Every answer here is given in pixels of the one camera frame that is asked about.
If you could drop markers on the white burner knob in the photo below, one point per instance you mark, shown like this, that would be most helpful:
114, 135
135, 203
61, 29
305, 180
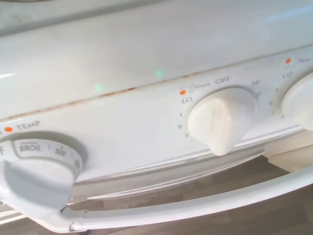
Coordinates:
300, 105
217, 122

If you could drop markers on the white electric stove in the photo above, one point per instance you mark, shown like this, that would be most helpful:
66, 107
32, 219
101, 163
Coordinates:
146, 61

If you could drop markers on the white oven temperature knob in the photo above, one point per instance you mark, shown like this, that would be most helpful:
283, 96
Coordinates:
34, 178

